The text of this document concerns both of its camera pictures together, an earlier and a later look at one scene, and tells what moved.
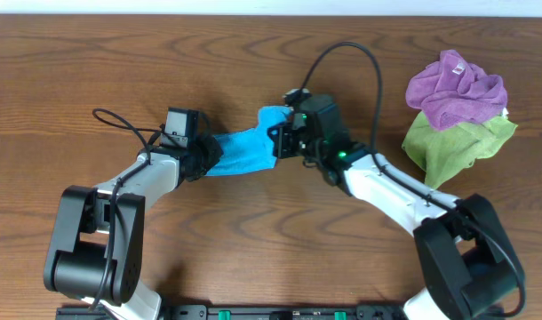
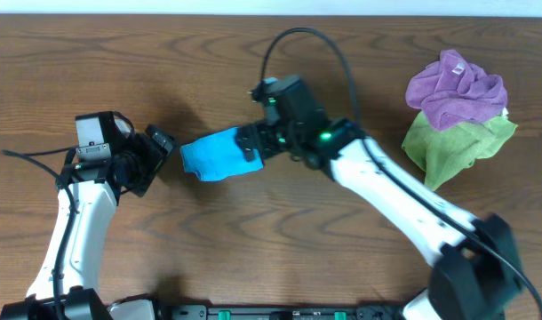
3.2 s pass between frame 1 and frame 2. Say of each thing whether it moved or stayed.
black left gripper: moved
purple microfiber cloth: stayed
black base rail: stayed
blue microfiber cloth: moved
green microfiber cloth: stayed
